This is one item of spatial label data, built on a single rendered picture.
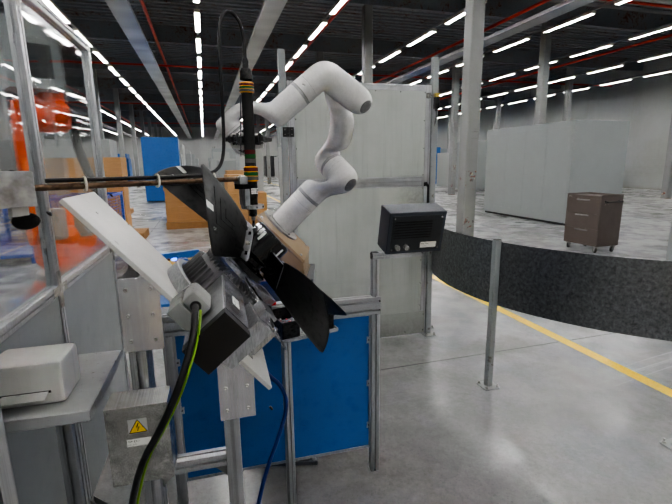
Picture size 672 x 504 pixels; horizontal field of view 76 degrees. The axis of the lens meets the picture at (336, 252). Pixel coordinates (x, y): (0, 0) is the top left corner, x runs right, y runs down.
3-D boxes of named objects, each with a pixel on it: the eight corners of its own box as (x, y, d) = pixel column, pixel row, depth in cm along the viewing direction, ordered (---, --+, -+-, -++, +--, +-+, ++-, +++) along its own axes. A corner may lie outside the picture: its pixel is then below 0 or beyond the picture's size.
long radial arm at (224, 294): (191, 302, 116) (223, 273, 117) (211, 321, 118) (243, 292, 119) (182, 345, 88) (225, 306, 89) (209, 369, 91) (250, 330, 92)
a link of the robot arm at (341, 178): (307, 193, 206) (342, 157, 202) (329, 218, 198) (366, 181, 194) (294, 184, 196) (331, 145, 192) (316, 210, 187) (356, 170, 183)
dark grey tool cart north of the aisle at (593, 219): (598, 255, 661) (604, 195, 643) (562, 246, 724) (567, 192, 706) (620, 252, 676) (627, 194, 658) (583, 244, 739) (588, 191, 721)
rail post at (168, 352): (178, 510, 183) (161, 337, 167) (179, 503, 187) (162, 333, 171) (188, 508, 184) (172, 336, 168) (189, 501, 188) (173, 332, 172)
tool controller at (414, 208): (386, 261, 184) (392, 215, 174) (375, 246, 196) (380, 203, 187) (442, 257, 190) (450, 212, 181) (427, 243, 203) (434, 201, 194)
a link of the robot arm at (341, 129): (329, 189, 195) (309, 168, 202) (350, 181, 200) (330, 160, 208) (344, 89, 156) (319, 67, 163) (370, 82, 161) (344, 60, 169)
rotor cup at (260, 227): (261, 289, 122) (295, 258, 123) (224, 253, 117) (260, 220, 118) (257, 276, 136) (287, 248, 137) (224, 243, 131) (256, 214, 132)
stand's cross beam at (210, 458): (161, 477, 126) (160, 465, 126) (163, 468, 130) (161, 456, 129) (227, 465, 131) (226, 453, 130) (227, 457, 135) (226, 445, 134)
